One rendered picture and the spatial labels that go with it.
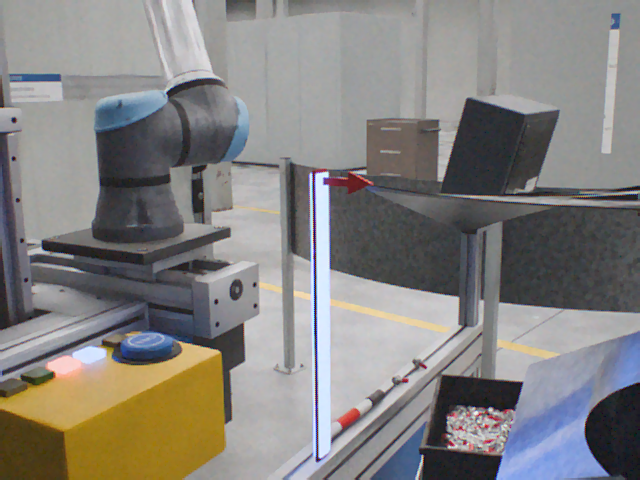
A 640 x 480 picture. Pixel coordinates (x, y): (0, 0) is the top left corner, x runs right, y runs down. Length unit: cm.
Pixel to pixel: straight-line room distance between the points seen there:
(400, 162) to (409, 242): 491
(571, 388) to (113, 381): 39
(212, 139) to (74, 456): 81
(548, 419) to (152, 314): 69
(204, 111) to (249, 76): 1031
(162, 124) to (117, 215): 16
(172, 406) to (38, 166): 181
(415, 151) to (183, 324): 633
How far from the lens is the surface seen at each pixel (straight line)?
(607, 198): 62
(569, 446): 64
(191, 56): 129
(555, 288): 246
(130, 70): 256
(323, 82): 1048
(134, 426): 52
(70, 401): 52
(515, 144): 126
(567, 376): 68
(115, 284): 120
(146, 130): 116
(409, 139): 739
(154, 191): 117
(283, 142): 1107
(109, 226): 117
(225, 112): 125
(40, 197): 232
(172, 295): 112
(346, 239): 276
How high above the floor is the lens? 128
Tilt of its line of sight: 13 degrees down
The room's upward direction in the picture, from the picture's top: 1 degrees counter-clockwise
